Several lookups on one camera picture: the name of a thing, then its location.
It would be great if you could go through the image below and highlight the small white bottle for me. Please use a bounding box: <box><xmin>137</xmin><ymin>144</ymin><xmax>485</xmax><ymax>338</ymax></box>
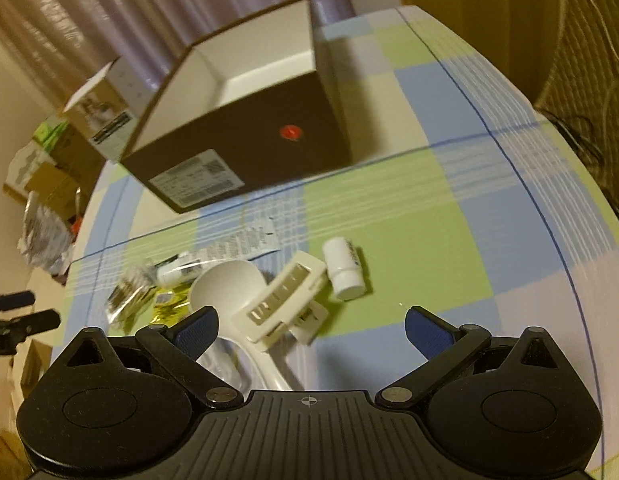
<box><xmin>323</xmin><ymin>237</ymin><xmax>365</xmax><ymax>301</ymax></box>

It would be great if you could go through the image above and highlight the beige curtain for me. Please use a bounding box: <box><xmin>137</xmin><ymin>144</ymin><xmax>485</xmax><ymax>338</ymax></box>
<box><xmin>0</xmin><ymin>0</ymin><xmax>356</xmax><ymax>128</ymax></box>

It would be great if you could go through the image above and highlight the clear plastic wrapper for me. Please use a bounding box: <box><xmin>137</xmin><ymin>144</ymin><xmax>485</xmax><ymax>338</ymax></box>
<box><xmin>196</xmin><ymin>335</ymin><xmax>251</xmax><ymax>397</ymax></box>

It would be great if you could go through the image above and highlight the wicker chair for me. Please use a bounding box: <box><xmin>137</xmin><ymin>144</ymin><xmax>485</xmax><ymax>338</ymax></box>
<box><xmin>533</xmin><ymin>0</ymin><xmax>619</xmax><ymax>211</ymax></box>

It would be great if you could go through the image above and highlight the brown cardboard box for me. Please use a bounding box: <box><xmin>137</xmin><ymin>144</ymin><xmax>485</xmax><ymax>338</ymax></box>
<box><xmin>120</xmin><ymin>0</ymin><xmax>353</xmax><ymax>215</ymax></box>

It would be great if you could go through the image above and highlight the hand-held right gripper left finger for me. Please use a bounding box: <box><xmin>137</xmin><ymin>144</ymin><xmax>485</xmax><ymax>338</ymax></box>
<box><xmin>52</xmin><ymin>306</ymin><xmax>240</xmax><ymax>409</ymax></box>

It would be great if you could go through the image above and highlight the white printed tube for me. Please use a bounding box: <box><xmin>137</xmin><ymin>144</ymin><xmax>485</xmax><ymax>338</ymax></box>
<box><xmin>156</xmin><ymin>215</ymin><xmax>281</xmax><ymax>285</ymax></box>

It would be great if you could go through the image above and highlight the silver foil bag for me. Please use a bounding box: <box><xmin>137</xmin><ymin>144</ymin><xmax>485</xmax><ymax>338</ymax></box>
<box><xmin>16</xmin><ymin>194</ymin><xmax>76</xmax><ymax>275</ymax></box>

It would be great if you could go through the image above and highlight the green and white box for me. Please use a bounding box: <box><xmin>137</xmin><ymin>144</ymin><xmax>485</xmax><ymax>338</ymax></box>
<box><xmin>32</xmin><ymin>112</ymin><xmax>74</xmax><ymax>155</ymax></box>

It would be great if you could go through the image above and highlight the yellow wooden door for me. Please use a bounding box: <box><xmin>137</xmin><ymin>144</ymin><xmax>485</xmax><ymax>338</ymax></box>
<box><xmin>392</xmin><ymin>0</ymin><xmax>566</xmax><ymax>103</ymax></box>

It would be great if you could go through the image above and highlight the dark green small tube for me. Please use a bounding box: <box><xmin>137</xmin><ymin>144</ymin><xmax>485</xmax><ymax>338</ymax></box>
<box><xmin>146</xmin><ymin>252</ymin><xmax>192</xmax><ymax>271</ymax></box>

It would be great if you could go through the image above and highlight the black cable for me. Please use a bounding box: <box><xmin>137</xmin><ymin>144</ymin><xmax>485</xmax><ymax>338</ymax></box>
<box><xmin>539</xmin><ymin>110</ymin><xmax>619</xmax><ymax>188</ymax></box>

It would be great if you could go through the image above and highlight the white hair claw clip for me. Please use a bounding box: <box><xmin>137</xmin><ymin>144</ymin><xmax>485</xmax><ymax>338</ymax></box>
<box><xmin>232</xmin><ymin>250</ymin><xmax>330</xmax><ymax>346</ymax></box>

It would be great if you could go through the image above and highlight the brown cardboard carton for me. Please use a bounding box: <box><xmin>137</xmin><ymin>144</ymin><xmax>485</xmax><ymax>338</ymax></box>
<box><xmin>2</xmin><ymin>140</ymin><xmax>92</xmax><ymax>223</ymax></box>

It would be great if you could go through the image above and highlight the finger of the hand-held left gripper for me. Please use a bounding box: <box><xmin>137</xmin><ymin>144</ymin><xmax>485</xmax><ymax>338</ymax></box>
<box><xmin>0</xmin><ymin>310</ymin><xmax>61</xmax><ymax>347</ymax></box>
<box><xmin>0</xmin><ymin>291</ymin><xmax>36</xmax><ymax>314</ymax></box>

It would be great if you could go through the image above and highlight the white printed carton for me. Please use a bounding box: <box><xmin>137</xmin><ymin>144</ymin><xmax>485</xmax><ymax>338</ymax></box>
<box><xmin>64</xmin><ymin>57</ymin><xmax>156</xmax><ymax>162</ymax></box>

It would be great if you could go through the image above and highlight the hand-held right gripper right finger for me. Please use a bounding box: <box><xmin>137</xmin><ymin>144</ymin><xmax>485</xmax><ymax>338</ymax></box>
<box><xmin>381</xmin><ymin>305</ymin><xmax>581</xmax><ymax>409</ymax></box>

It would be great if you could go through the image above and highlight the yellow foil packet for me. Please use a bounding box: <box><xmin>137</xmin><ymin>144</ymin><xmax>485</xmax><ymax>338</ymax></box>
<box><xmin>149</xmin><ymin>285</ymin><xmax>194</xmax><ymax>332</ymax></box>

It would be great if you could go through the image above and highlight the plaid tablecloth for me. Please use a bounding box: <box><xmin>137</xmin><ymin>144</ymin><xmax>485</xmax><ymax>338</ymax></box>
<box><xmin>64</xmin><ymin>5</ymin><xmax>619</xmax><ymax>480</ymax></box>

